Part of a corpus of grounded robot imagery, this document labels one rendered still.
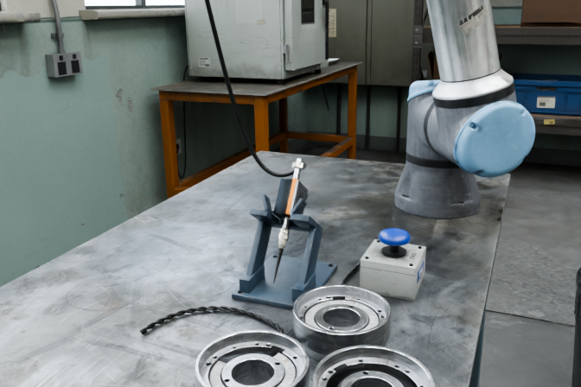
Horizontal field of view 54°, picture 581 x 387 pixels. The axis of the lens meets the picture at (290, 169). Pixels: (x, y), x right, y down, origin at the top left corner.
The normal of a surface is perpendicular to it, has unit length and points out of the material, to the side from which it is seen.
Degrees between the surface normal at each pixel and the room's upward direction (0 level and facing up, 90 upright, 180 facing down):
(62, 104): 90
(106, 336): 0
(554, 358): 0
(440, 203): 72
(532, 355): 0
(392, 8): 90
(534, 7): 83
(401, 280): 90
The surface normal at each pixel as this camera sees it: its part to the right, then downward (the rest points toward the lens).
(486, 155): 0.20, 0.39
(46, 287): -0.02, -0.96
